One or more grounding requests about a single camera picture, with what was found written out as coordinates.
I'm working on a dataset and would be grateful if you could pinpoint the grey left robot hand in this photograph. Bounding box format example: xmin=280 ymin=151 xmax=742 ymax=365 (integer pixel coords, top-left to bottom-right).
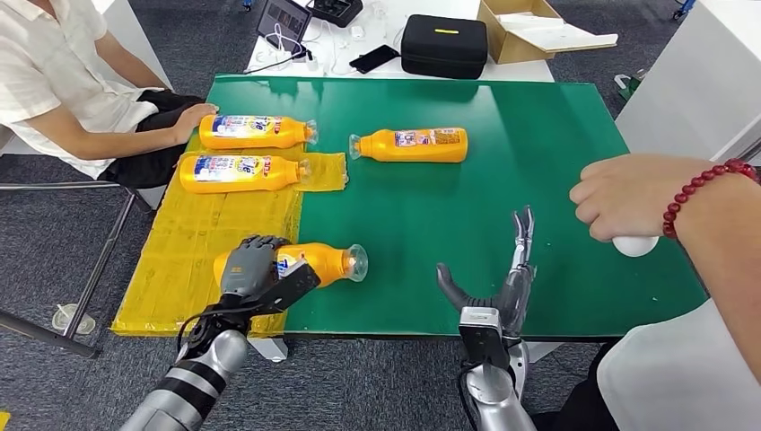
xmin=221 ymin=234 xmax=293 ymax=299

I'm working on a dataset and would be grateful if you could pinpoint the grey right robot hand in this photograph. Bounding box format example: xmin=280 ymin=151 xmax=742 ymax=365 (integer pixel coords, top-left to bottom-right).
xmin=435 ymin=205 xmax=537 ymax=338

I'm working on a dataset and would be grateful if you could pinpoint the person's right hand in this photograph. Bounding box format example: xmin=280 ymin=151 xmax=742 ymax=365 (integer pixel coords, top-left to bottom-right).
xmin=171 ymin=102 xmax=220 ymax=144

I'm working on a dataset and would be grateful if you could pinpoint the person's hand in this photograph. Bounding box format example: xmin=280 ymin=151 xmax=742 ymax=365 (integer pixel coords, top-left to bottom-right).
xmin=568 ymin=153 xmax=714 ymax=244

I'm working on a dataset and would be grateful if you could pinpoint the white handheld controller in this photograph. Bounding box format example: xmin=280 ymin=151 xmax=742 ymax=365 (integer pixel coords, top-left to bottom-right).
xmin=610 ymin=234 xmax=660 ymax=259

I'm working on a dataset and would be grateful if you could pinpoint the orange detergent bottle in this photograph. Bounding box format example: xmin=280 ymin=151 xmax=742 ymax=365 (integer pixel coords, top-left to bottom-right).
xmin=179 ymin=154 xmax=312 ymax=196
xmin=213 ymin=242 xmax=370 ymax=291
xmin=348 ymin=127 xmax=469 ymax=164
xmin=198 ymin=114 xmax=319 ymax=151

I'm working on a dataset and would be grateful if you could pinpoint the green floor item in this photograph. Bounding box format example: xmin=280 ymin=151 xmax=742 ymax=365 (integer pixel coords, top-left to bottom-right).
xmin=612 ymin=68 xmax=648 ymax=102

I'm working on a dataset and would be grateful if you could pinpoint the green table mat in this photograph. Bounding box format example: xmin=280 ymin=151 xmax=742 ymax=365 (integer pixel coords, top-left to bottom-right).
xmin=189 ymin=74 xmax=709 ymax=341

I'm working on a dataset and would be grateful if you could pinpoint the black tablet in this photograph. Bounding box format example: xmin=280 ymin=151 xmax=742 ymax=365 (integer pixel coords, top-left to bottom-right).
xmin=255 ymin=0 xmax=313 ymax=57

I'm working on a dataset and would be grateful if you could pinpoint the clear plastic lid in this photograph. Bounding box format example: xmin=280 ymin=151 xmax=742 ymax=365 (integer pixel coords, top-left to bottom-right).
xmin=51 ymin=304 xmax=96 ymax=338

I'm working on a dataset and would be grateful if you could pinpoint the white paper sheet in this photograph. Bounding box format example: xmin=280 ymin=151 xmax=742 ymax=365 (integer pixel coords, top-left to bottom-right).
xmin=494 ymin=12 xmax=619 ymax=54

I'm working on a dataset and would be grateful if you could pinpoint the black electronic box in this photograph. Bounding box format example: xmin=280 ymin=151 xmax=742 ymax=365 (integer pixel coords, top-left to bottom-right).
xmin=311 ymin=0 xmax=364 ymax=30

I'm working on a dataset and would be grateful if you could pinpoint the open cardboard box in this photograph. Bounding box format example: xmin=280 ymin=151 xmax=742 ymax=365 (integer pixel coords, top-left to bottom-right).
xmin=477 ymin=0 xmax=619 ymax=66

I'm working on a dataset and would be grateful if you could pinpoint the black smartphone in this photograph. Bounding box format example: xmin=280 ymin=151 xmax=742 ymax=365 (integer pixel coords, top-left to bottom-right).
xmin=348 ymin=44 xmax=401 ymax=75

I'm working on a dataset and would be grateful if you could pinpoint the black zip case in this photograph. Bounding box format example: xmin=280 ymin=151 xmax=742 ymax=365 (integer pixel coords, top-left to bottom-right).
xmin=399 ymin=13 xmax=489 ymax=81

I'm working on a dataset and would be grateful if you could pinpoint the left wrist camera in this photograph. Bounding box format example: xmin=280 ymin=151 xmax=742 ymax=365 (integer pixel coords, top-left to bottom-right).
xmin=258 ymin=260 xmax=322 ymax=316

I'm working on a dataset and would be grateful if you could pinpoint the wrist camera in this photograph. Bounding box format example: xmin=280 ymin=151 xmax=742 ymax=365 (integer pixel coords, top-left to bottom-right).
xmin=458 ymin=306 xmax=513 ymax=376
xmin=258 ymin=260 xmax=322 ymax=316

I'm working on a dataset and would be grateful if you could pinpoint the red bead bracelet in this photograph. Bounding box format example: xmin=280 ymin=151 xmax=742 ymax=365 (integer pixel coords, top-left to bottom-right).
xmin=661 ymin=157 xmax=761 ymax=241

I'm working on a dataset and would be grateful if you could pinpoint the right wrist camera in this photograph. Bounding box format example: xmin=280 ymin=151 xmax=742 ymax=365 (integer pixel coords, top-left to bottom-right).
xmin=458 ymin=306 xmax=513 ymax=376

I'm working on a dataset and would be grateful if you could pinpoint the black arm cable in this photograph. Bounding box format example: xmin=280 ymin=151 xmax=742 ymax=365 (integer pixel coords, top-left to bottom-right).
xmin=176 ymin=299 xmax=286 ymax=359

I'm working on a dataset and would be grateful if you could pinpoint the black table cable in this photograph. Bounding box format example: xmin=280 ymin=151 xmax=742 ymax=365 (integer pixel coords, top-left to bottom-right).
xmin=242 ymin=48 xmax=315 ymax=77

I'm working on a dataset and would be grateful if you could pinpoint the white charger cable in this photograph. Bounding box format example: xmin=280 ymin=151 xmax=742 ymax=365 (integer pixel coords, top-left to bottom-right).
xmin=254 ymin=23 xmax=309 ymax=67

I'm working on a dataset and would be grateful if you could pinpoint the metal stool frame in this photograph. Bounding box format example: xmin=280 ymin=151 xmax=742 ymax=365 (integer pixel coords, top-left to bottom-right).
xmin=0 ymin=172 xmax=169 ymax=362

